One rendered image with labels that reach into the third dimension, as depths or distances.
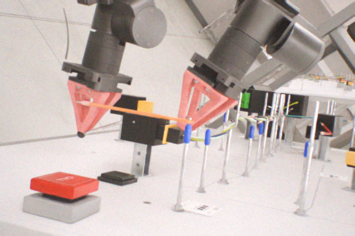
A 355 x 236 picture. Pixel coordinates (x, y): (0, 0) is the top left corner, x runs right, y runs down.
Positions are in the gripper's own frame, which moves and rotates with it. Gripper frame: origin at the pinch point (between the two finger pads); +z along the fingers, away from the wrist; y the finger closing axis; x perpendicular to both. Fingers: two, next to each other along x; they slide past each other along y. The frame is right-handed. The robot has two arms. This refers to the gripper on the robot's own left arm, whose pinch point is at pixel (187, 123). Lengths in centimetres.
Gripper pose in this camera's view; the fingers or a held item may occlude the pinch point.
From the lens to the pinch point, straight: 70.2
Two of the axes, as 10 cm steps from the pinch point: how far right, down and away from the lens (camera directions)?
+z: -5.5, 8.2, 1.5
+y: 3.6, 0.6, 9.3
